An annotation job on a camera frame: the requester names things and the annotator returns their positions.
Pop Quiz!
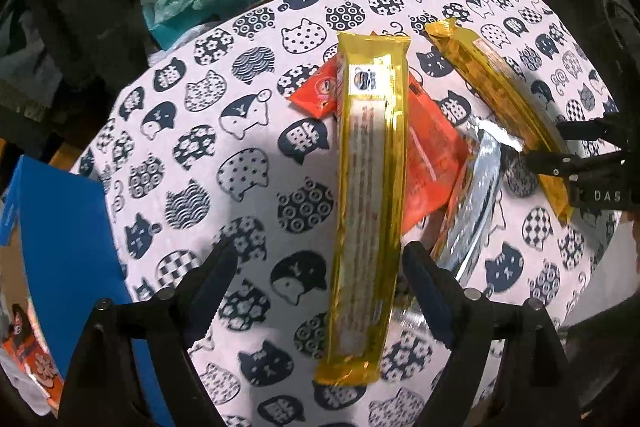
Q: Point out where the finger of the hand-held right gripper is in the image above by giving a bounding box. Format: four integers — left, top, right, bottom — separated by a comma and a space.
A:
555, 114, 628, 142
525, 150, 628, 180

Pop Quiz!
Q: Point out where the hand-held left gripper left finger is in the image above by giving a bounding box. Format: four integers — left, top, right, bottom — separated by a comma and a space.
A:
57, 237, 241, 427

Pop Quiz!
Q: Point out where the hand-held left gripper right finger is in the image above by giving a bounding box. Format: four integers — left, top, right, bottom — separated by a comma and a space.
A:
401, 241, 583, 427

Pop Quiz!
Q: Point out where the yellow-brown biscuit packet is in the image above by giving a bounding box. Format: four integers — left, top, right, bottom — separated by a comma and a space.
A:
424, 18, 576, 228

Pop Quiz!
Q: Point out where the long yellow biscuit packet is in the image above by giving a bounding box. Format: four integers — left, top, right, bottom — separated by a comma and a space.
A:
314, 32, 412, 388

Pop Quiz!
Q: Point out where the blue cardboard box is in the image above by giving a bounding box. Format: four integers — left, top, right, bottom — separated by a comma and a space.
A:
0, 155, 166, 427

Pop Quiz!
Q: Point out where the red-orange snack bag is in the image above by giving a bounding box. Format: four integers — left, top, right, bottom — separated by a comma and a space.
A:
2, 304, 63, 403

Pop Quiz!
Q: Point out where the silver snack packet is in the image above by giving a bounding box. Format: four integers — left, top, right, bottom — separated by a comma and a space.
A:
387, 117, 503, 333

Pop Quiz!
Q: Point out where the flat orange snack packet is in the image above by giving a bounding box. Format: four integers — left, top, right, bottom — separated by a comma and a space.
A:
289, 59, 468, 233

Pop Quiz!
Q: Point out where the cat print tablecloth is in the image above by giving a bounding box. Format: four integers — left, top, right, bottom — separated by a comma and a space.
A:
70, 0, 623, 427

